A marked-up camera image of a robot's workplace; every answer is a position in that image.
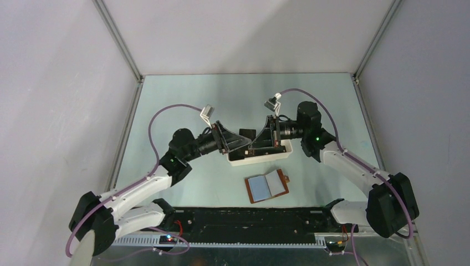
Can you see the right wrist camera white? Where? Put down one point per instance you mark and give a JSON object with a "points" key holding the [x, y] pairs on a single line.
{"points": [[273, 104]]}

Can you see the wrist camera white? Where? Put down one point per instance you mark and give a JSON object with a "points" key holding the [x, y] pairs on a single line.
{"points": [[273, 104], [206, 113]]}

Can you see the left aluminium frame post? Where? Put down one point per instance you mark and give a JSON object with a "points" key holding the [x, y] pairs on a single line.
{"points": [[127, 84]]}

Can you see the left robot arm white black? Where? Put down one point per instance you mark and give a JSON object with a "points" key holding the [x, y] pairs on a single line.
{"points": [[114, 214]]}

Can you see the black credit card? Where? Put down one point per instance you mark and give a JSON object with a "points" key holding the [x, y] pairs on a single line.
{"points": [[247, 151], [248, 133]]}

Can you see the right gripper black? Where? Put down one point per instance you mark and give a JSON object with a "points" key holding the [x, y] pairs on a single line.
{"points": [[270, 136]]}

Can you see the aluminium frame post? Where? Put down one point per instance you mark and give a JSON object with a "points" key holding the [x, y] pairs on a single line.
{"points": [[362, 86], [127, 84]]}

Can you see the white plastic tray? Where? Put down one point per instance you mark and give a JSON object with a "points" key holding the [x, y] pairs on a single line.
{"points": [[236, 159]]}

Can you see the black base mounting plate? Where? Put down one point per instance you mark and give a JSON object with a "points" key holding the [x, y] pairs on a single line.
{"points": [[252, 225]]}

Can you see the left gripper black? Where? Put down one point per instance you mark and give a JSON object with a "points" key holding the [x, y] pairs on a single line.
{"points": [[225, 140]]}

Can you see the brown leather card holder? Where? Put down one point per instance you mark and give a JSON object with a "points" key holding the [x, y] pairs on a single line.
{"points": [[267, 186]]}

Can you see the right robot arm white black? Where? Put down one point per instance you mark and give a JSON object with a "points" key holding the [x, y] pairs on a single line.
{"points": [[390, 204]]}

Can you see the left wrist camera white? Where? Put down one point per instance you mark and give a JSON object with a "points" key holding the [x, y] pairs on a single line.
{"points": [[206, 113]]}

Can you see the right aluminium frame post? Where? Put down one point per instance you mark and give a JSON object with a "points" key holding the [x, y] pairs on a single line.
{"points": [[362, 86]]}

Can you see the white slotted cable duct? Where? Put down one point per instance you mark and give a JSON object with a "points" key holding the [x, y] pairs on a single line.
{"points": [[164, 240]]}

